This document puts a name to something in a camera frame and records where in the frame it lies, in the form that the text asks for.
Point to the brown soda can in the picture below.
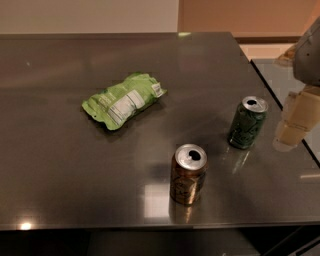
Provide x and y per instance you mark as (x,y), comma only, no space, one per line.
(188,172)

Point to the green soda can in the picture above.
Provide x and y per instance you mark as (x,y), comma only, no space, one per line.
(247,122)

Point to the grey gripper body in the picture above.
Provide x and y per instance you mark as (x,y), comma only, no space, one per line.
(308,58)

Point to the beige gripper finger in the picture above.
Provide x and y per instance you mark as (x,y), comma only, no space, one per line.
(300,114)

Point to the green rice chip bag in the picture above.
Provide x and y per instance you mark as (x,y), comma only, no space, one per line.
(115,105)

